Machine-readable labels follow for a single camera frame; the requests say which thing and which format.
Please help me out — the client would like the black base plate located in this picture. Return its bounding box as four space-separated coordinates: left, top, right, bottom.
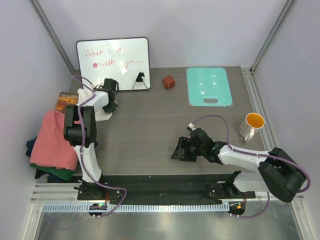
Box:
76 174 256 206

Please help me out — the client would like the green folded t shirt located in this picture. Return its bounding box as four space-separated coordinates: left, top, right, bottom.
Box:
29 163 74 181

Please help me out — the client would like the white t shirt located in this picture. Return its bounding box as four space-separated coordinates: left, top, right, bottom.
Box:
77 78 112 122

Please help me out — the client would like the small white whiteboard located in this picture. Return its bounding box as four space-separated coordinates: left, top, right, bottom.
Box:
76 37 151 91

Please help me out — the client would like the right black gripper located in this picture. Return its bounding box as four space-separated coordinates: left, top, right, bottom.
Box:
171 136 205 162

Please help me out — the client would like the aluminium frame post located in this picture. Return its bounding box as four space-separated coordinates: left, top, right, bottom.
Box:
249 0 297 75
29 0 75 75

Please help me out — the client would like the right aluminium frame post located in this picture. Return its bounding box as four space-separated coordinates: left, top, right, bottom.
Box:
249 0 297 75

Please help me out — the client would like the pink folded t shirt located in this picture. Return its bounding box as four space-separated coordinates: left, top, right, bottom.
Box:
29 110 78 171

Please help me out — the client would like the teal cutting board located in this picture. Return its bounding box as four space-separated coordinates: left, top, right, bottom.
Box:
186 67 233 107

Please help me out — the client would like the white mug yellow inside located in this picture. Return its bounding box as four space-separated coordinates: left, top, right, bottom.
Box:
238 112 265 143

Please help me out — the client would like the aluminium rail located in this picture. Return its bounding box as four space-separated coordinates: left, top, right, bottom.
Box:
241 68 278 150
30 180 305 203

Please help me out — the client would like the right aluminium rail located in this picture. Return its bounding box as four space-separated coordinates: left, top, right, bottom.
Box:
241 68 278 150

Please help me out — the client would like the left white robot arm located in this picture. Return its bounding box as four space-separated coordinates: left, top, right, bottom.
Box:
63 75 119 200

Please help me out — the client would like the left aluminium frame post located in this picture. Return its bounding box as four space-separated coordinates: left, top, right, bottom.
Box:
29 0 75 75

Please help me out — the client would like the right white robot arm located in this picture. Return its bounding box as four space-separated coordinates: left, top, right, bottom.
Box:
170 128 307 203

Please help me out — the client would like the brown book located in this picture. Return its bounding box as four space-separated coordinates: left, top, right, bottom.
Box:
54 91 79 113

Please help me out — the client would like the perforated cable tray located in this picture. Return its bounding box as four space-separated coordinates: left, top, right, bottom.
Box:
42 202 230 214

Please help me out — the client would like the front aluminium rail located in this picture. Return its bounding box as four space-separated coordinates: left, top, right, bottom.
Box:
30 180 305 203

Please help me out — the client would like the red brown cube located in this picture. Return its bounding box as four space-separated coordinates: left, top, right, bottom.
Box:
162 75 176 90

